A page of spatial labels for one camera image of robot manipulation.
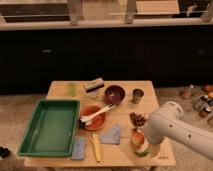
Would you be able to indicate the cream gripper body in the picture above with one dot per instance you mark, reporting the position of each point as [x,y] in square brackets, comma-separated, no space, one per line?
[154,149]

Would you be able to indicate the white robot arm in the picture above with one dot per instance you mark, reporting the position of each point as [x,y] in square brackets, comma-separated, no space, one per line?
[166,122]

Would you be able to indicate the orange bowl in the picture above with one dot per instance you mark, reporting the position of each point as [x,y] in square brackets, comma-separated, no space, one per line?
[97,122]

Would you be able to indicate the purple bowl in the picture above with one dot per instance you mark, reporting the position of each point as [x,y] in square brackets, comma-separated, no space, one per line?
[114,94]

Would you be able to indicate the red apple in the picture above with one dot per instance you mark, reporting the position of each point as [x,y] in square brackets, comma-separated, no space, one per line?
[137,139]

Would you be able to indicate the bunch of dark grapes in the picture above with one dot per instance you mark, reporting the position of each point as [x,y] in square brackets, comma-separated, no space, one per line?
[138,120]

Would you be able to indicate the grey cloth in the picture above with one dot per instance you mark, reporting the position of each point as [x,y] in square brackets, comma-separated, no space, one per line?
[112,135]

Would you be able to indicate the wooden table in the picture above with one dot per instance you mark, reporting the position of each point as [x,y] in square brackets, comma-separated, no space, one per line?
[121,155]

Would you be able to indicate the yellow banana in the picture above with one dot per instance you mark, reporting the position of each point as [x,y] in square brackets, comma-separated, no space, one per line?
[94,138]

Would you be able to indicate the metal cup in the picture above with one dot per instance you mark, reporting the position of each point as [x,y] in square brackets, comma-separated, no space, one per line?
[137,96]

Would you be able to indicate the blue sponge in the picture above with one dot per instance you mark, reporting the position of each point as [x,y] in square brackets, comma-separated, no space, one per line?
[78,152]

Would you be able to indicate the green translucent cup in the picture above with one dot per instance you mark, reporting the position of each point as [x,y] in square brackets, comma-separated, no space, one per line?
[72,89]

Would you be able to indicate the green plastic tray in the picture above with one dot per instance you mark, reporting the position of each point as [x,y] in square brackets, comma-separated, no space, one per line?
[51,129]

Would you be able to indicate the black object on floor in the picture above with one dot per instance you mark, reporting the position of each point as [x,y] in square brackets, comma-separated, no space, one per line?
[4,152]

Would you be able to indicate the white spatula black handle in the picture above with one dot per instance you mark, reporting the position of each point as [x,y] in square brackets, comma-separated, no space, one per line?
[86,120]

